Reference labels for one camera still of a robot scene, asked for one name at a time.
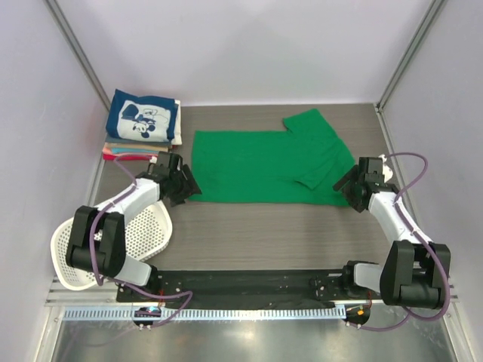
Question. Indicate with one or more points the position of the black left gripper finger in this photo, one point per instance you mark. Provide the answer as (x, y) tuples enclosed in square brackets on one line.
[(190, 186), (177, 199)]

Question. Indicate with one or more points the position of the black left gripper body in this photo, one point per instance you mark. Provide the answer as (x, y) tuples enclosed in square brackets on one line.
[(179, 185)]

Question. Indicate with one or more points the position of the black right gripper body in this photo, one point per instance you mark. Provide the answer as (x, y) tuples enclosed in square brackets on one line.
[(350, 194)]

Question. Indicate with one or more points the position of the white perforated plastic basket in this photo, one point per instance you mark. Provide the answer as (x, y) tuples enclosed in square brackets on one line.
[(147, 234)]

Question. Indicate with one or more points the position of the green t shirt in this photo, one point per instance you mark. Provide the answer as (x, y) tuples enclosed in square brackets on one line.
[(297, 165)]

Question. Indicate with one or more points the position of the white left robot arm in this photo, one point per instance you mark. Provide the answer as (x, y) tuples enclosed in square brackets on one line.
[(97, 241)]

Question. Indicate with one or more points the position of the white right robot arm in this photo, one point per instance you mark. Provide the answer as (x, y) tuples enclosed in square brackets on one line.
[(415, 273)]

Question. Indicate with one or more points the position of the beige folded t shirt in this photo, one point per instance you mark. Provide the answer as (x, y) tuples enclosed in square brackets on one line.
[(139, 147)]

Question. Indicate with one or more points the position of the white folded t shirt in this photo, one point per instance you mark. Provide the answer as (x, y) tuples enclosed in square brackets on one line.
[(177, 140)]

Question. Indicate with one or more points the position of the turquoise folded t shirt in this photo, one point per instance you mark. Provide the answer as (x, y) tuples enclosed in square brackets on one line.
[(118, 151)]

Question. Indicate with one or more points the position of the red folded t shirt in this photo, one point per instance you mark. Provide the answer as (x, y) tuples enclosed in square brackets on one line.
[(127, 156)]

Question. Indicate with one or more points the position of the salmon pink folded t shirt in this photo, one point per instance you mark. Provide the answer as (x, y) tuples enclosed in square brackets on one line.
[(128, 152)]

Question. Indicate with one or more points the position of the navy printed folded t shirt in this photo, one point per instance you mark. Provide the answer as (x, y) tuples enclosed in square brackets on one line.
[(149, 119)]

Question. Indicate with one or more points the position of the grey teal folded t shirt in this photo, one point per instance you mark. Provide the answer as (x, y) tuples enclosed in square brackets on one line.
[(110, 139)]

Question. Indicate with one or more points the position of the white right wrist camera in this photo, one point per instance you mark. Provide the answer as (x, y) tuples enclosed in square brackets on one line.
[(387, 170)]

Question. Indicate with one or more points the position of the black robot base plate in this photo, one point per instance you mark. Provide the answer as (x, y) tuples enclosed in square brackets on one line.
[(264, 289)]

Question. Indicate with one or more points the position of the white slotted cable duct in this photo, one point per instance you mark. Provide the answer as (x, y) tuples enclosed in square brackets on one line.
[(152, 314)]

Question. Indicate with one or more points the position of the right aluminium corner post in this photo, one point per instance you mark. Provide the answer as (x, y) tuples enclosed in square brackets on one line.
[(428, 20)]

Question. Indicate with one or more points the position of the aluminium corner post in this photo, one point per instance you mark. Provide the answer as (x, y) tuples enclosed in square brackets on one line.
[(76, 48), (428, 20)]

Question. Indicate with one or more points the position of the left aluminium corner post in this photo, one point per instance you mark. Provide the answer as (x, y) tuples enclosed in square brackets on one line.
[(76, 48)]

